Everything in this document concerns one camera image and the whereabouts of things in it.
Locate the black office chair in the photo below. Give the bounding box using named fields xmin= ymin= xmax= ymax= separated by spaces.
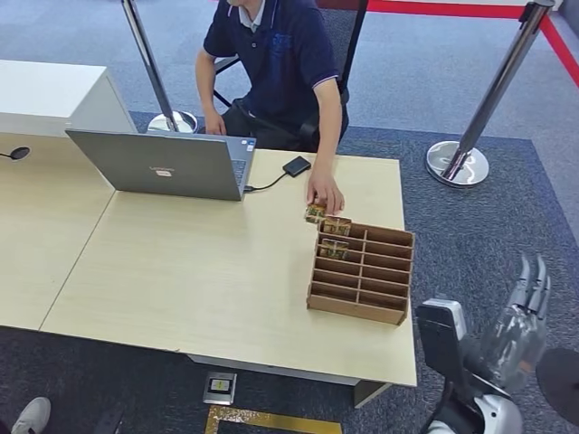
xmin=212 ymin=0 xmax=369 ymax=151

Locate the white cabinet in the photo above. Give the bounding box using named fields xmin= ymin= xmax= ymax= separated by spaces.
xmin=0 ymin=60 xmax=138 ymax=137

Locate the grey laptop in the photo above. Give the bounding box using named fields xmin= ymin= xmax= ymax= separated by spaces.
xmin=65 ymin=128 xmax=257 ymax=203

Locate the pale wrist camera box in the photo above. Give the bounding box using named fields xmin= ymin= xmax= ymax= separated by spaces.
xmin=415 ymin=297 xmax=469 ymax=391

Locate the chrome stanchion post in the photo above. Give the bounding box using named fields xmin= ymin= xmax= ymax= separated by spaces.
xmin=121 ymin=0 xmax=199 ymax=134
xmin=425 ymin=0 xmax=556 ymax=189

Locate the person's right hand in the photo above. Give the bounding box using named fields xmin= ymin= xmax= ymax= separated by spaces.
xmin=204 ymin=109 xmax=227 ymax=137

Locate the metal floor socket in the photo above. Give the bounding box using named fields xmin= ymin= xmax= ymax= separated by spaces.
xmin=202 ymin=372 xmax=238 ymax=407

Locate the grey desk underframe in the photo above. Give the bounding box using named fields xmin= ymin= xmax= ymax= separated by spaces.
xmin=186 ymin=354 xmax=393 ymax=410

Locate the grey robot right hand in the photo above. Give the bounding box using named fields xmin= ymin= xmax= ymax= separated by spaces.
xmin=479 ymin=254 xmax=552 ymax=393

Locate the person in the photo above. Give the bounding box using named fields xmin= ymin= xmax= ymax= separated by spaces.
xmin=196 ymin=0 xmax=350 ymax=217

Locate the red barrier belt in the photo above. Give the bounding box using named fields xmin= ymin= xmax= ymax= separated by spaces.
xmin=316 ymin=0 xmax=579 ymax=90

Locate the person's left hand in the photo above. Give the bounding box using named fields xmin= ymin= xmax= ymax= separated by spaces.
xmin=306 ymin=165 xmax=346 ymax=217

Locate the yellow floor tape frame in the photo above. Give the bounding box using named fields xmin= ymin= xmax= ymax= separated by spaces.
xmin=204 ymin=405 xmax=343 ymax=434

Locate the grey shoe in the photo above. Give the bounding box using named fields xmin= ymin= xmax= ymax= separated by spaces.
xmin=11 ymin=397 xmax=51 ymax=434

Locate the black round object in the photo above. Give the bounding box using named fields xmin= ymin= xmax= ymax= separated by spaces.
xmin=535 ymin=347 xmax=579 ymax=427

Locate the black reader cable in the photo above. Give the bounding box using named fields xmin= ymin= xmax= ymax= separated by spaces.
xmin=244 ymin=172 xmax=290 ymax=193

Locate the autumn print card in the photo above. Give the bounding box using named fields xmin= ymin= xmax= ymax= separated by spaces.
xmin=318 ymin=238 xmax=350 ymax=260
xmin=304 ymin=203 xmax=328 ymax=225
xmin=322 ymin=216 xmax=353 ymax=237

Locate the wooden card organizer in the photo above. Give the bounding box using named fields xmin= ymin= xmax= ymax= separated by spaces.
xmin=306 ymin=218 xmax=416 ymax=326

